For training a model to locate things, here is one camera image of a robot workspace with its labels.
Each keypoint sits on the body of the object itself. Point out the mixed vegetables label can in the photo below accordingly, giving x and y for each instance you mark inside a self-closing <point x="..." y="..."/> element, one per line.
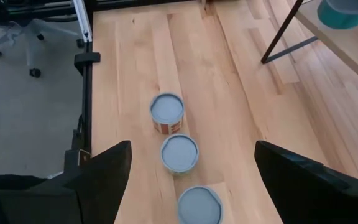
<point x="200" y="207"/>

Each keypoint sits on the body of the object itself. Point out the carrots label can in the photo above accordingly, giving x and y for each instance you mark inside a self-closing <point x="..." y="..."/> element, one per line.
<point x="337" y="20"/>

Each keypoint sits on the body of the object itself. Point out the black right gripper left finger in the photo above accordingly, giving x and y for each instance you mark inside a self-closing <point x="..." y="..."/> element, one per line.
<point x="107" y="186"/>

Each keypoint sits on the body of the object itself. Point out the silver aluminium bar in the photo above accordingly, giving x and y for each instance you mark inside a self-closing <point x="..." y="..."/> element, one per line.
<point x="82" y="18"/>

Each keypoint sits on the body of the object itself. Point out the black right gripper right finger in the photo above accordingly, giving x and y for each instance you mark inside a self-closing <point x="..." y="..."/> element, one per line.
<point x="306" y="193"/>

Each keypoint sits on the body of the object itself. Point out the green peas label can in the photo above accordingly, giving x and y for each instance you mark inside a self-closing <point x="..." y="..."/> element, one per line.
<point x="179" y="154"/>

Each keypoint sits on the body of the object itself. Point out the grey office chair base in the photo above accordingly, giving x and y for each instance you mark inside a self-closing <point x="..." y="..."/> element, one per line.
<point x="31" y="46"/>

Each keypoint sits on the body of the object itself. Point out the tomato label can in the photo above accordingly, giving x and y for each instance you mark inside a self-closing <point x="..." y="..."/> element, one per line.
<point x="166" y="109"/>

